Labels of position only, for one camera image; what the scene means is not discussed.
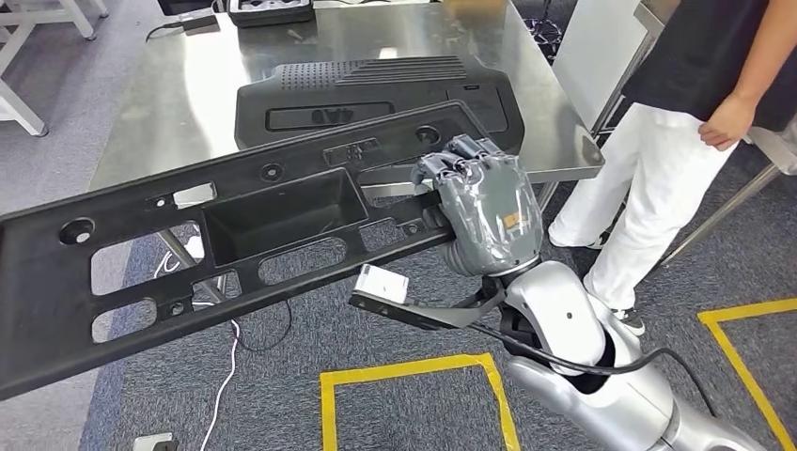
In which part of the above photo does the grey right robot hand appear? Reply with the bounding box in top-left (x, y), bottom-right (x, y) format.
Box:
top-left (411, 133), bottom-right (544, 278)

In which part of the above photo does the person's hand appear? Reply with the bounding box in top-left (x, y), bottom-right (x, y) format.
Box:
top-left (698, 93), bottom-right (758, 152)

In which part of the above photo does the black plastic plate bracket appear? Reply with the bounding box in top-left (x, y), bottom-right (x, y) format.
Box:
top-left (0, 101), bottom-right (493, 401)

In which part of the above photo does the standing person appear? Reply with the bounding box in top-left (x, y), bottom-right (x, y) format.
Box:
top-left (547, 0), bottom-right (797, 337)

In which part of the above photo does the white board panel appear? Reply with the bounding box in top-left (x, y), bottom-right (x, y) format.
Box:
top-left (552, 0), bottom-right (652, 132)

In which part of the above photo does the large black plastic panel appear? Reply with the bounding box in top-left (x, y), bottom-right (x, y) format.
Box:
top-left (233, 54), bottom-right (525, 154)

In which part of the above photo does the black stand base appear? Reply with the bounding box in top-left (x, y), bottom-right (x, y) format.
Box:
top-left (523, 0), bottom-right (565, 64)

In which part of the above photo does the black plastic tray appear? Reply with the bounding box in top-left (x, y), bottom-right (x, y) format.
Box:
top-left (227, 0), bottom-right (315, 28)

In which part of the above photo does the black power adapter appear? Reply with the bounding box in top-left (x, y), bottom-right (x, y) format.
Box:
top-left (180, 15), bottom-right (220, 36)

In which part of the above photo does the metal floor outlet box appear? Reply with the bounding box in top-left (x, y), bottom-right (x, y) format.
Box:
top-left (132, 432), bottom-right (180, 451)

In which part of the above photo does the white table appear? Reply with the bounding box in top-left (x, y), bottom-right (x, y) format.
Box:
top-left (0, 0), bottom-right (110, 138)

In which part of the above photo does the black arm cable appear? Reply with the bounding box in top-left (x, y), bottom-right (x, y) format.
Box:
top-left (466, 322), bottom-right (717, 418)

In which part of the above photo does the black floor cable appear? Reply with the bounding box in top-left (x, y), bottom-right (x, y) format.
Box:
top-left (233, 298), bottom-right (294, 353)

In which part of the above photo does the white power cable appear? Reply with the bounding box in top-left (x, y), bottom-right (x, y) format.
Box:
top-left (154, 224), bottom-right (241, 451)

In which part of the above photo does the black adapter cable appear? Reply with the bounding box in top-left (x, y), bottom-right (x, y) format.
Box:
top-left (145, 22), bottom-right (187, 43)

